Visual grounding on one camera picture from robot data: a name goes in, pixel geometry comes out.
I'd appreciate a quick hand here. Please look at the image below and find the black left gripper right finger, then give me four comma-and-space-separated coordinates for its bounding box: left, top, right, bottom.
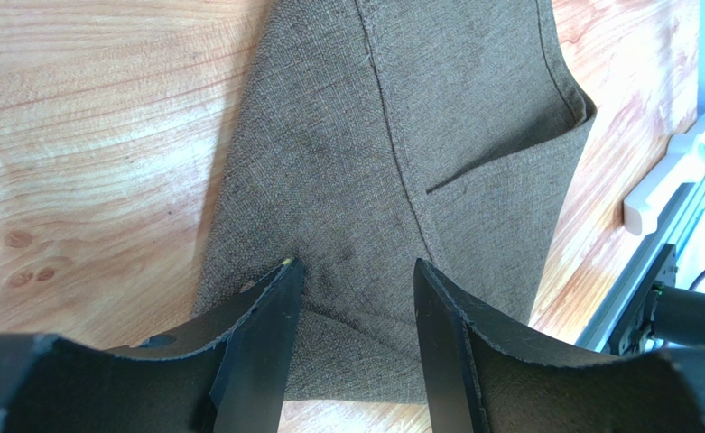
413, 259, 705, 432

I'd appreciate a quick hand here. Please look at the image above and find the brown cloth napkin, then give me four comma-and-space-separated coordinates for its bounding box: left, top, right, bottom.
194, 1, 597, 404

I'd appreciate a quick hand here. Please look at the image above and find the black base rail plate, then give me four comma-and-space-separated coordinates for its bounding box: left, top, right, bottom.
576, 179, 705, 355

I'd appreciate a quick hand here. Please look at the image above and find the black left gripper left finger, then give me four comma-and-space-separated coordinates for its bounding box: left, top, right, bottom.
0, 259, 304, 432

